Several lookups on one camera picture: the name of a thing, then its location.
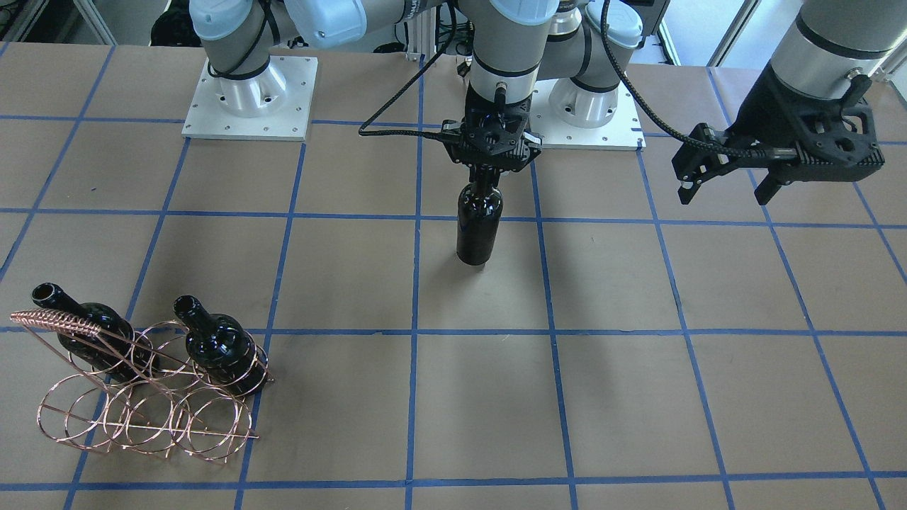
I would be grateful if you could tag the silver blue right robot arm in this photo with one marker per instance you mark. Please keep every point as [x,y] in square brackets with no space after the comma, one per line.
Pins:
[583,45]

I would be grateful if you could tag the dark wine bottle in basket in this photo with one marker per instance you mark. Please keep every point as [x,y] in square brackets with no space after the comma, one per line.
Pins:
[222,349]

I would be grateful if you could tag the dark glass wine bottle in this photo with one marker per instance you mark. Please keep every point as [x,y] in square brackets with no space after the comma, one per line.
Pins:
[479,213]

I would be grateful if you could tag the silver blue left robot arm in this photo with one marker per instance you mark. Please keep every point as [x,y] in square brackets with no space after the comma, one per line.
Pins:
[828,42]

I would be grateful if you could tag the copper wire wine basket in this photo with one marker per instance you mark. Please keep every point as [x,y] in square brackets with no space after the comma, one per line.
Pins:
[176,409]

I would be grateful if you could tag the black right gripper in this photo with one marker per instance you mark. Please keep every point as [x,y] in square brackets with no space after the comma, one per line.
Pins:
[453,151]

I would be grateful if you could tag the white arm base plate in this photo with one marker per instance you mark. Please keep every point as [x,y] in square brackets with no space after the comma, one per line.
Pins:
[568,117]
[273,106]

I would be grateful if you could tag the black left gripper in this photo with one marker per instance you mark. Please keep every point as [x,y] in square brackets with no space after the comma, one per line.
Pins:
[759,106]

